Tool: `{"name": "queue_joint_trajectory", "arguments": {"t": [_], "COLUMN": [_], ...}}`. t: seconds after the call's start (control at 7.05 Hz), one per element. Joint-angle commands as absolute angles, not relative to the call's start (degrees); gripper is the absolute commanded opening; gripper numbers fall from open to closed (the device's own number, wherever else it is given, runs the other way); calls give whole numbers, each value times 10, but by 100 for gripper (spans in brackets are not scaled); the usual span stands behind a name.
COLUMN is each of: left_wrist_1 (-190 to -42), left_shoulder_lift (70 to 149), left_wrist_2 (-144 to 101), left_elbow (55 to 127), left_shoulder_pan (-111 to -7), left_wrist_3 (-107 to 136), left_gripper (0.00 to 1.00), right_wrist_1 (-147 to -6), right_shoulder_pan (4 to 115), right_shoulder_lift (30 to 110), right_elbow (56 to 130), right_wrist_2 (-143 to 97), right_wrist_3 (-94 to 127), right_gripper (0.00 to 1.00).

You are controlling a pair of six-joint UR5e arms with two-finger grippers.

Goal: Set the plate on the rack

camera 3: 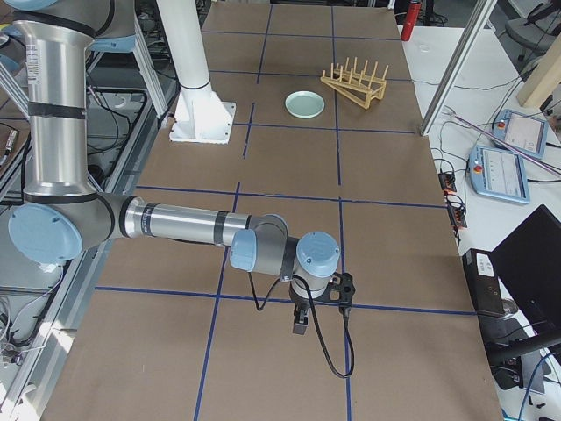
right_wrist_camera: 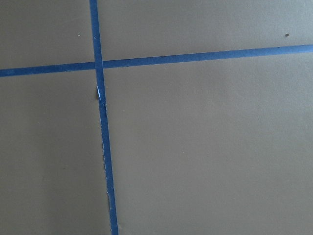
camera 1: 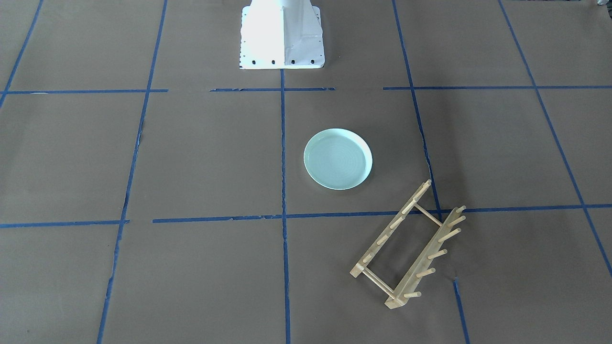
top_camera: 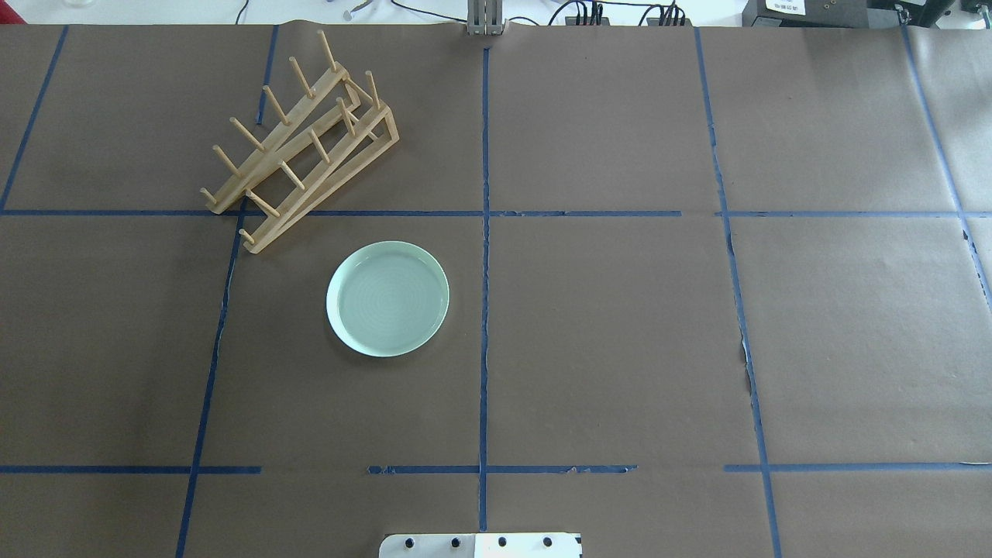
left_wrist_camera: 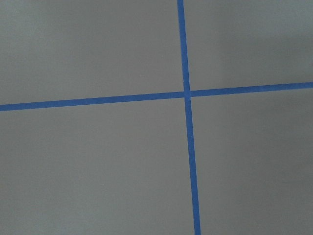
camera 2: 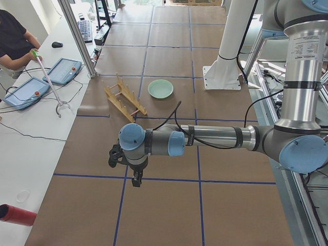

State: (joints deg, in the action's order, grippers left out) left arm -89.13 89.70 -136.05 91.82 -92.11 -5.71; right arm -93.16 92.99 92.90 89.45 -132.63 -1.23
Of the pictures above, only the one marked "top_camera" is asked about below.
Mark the light green ceramic plate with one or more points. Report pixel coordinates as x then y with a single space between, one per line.
387 299

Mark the wooden plate rack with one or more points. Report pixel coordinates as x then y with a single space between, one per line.
334 131

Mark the black power strip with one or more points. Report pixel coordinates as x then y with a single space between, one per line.
620 13

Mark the black equipment box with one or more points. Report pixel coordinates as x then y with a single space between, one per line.
818 14

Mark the grey aluminium profile post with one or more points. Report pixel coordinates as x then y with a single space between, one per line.
485 18

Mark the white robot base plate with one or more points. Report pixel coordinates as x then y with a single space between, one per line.
485 544

